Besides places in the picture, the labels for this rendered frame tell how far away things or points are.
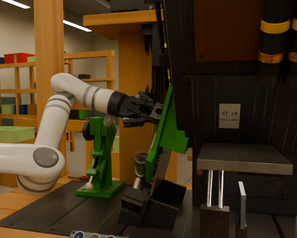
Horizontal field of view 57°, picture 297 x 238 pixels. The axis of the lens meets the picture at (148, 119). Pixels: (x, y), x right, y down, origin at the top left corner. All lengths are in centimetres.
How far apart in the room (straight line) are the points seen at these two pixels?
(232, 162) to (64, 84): 55
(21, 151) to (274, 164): 50
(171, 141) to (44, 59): 77
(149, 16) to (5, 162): 65
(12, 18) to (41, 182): 948
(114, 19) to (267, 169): 74
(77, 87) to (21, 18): 945
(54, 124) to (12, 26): 923
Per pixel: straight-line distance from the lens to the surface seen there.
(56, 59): 129
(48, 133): 77
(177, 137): 70
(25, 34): 1027
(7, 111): 726
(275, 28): 51
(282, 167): 53
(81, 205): 94
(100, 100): 82
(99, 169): 100
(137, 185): 79
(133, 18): 101
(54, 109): 79
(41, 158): 65
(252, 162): 52
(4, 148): 65
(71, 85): 86
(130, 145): 113
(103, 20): 105
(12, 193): 119
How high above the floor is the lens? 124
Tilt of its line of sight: 5 degrees down
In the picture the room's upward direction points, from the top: straight up
